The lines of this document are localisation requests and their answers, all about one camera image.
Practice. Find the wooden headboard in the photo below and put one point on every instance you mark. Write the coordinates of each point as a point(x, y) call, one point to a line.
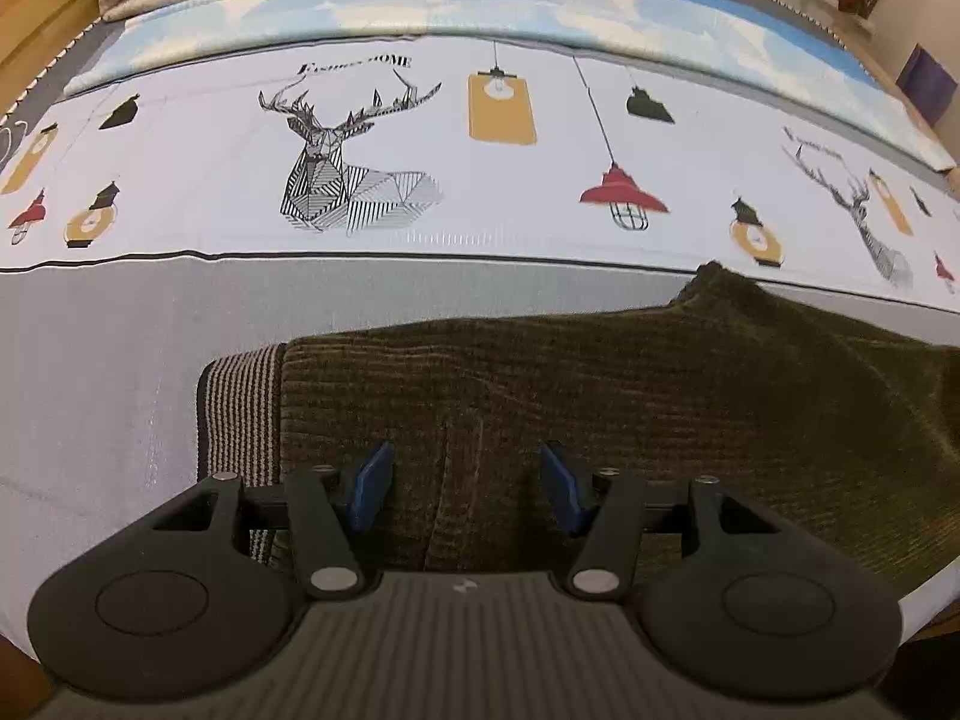
point(37, 15)

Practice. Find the light blue blanket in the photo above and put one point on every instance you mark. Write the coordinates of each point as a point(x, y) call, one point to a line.
point(450, 11)

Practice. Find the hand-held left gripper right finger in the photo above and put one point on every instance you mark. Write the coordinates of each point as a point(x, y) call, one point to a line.
point(562, 487)

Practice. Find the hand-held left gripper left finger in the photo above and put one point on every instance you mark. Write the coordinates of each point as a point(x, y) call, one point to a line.
point(371, 487)

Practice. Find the printed grey white bed sheet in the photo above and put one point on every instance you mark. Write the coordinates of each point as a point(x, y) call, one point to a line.
point(112, 352)

